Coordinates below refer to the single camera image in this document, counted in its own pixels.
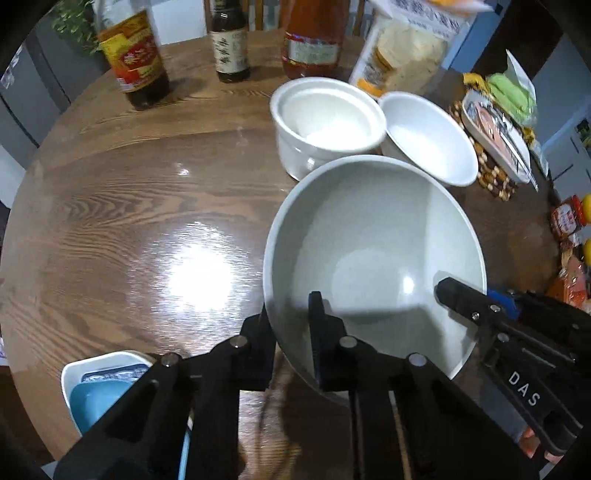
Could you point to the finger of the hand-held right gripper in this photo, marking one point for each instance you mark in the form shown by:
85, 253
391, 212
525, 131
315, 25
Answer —
503, 302
461, 300

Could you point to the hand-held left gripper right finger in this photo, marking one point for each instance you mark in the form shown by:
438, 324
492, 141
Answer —
325, 355

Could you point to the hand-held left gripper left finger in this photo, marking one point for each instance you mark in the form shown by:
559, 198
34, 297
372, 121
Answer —
258, 360

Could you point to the large white bowl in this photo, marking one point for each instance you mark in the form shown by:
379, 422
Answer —
369, 230

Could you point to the blue oval dish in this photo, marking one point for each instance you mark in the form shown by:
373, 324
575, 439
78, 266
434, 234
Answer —
99, 401

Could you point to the medium white bowl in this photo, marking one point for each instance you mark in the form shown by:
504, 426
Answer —
429, 138

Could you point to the square blue patterned plate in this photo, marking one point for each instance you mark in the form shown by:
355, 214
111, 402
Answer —
76, 369

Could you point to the white ceramic ramekin pot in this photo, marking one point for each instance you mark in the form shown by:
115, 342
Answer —
323, 120

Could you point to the person's right hand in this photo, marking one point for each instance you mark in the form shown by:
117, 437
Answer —
528, 441

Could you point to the red snack packets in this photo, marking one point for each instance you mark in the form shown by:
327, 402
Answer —
572, 286

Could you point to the yellow fruit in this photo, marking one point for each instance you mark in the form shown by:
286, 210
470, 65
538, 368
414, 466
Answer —
588, 251
586, 210

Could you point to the red chili sauce jar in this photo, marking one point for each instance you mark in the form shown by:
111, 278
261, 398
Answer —
567, 219

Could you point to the wooden bead trivet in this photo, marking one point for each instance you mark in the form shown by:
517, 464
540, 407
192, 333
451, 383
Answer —
494, 180

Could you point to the white rectangular tray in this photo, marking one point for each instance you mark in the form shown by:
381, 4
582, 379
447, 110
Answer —
517, 152

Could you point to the metal kitchen tool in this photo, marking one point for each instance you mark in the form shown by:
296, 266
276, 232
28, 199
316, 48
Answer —
515, 138

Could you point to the pink plastic utensil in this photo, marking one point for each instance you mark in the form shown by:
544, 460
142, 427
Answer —
489, 124

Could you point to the green plastic bag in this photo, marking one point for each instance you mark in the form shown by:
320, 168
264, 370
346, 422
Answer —
512, 92

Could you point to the yellow snack packets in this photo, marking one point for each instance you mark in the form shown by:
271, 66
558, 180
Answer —
475, 82

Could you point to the white flour bag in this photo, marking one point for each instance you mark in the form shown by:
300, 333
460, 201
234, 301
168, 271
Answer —
406, 55

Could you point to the red ketchup bottle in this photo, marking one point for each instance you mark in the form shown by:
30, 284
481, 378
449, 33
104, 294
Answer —
311, 46

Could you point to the small dark sauce bottle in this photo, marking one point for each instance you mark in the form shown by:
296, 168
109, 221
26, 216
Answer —
228, 50

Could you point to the yellow cap vinegar bottle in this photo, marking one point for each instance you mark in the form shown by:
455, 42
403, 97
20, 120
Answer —
136, 60

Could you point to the grey fridge with photo magnets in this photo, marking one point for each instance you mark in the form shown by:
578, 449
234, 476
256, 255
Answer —
41, 83

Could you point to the trailing green plant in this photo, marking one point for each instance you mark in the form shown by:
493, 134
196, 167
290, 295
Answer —
76, 23

